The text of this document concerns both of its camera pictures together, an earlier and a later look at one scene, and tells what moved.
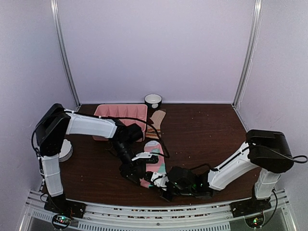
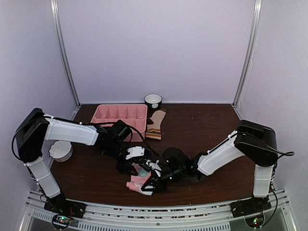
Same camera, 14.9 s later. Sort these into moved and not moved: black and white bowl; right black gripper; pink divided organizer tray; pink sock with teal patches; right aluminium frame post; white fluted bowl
Moved: pink sock with teal patches; right black gripper
Not moved: white fluted bowl; black and white bowl; pink divided organizer tray; right aluminium frame post
